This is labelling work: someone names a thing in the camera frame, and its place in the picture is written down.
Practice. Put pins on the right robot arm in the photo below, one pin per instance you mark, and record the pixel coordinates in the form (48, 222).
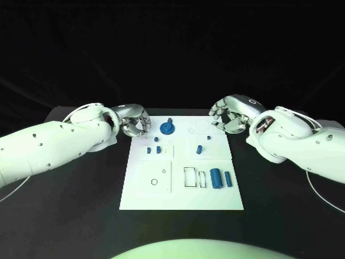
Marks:
(306, 145)

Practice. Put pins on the large blue gear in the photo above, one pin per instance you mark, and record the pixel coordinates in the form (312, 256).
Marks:
(167, 129)

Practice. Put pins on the thin blue cylinder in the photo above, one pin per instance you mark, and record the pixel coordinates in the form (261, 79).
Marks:
(227, 179)

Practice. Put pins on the white task board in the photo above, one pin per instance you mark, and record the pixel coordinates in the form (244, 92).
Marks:
(160, 200)

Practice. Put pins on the thick blue cylinder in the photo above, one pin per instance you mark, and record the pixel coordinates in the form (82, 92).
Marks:
(215, 178)

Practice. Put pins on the long blue peg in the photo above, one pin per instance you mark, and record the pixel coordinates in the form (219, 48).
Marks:
(199, 149)

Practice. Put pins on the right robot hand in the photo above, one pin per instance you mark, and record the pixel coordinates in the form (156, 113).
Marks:
(241, 107)

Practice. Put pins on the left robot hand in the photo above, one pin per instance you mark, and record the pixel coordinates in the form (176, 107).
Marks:
(133, 110)

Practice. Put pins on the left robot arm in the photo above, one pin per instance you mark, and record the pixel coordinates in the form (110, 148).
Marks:
(43, 145)

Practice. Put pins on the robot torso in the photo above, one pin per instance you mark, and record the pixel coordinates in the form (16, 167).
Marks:
(203, 251)

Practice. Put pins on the small blue gear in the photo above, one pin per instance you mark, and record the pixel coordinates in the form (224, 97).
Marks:
(169, 120)

